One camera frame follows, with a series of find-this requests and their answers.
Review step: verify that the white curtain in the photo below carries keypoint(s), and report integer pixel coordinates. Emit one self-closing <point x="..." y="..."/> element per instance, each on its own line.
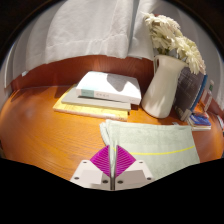
<point x="90" y="30"/>

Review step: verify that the white flower bouquet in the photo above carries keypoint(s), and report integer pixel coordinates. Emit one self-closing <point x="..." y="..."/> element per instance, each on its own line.
<point x="173" y="36"/>

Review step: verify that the white ceramic vase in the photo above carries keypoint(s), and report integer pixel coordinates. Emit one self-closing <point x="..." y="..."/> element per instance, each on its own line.
<point x="163" y="90"/>

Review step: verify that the grey flat book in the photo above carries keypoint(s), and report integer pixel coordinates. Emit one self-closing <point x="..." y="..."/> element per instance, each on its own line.
<point x="86" y="101"/>

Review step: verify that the pale green towel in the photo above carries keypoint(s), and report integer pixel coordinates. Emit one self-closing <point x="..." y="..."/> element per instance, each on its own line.
<point x="156" y="140"/>

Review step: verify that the blue flat book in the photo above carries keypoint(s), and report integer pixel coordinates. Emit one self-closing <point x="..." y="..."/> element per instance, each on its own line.
<point x="200" y="120"/>

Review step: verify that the blue upright book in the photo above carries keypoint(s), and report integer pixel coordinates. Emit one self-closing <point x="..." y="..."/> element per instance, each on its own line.
<point x="201" y="91"/>

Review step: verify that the yellow flat book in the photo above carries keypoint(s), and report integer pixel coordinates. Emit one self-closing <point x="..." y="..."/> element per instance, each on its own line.
<point x="83" y="111"/>

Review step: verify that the grey upright book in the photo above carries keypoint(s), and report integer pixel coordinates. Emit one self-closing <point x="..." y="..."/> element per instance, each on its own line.
<point x="186" y="90"/>

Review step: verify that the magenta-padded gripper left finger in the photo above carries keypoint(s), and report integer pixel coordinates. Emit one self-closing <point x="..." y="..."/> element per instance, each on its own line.
<point x="90" y="173"/>

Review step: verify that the white thick book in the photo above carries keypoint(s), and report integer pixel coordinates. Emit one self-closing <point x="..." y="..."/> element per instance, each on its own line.
<point x="106" y="85"/>

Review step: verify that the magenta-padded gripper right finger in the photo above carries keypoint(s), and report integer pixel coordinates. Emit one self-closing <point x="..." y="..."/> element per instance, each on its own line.
<point x="133" y="173"/>

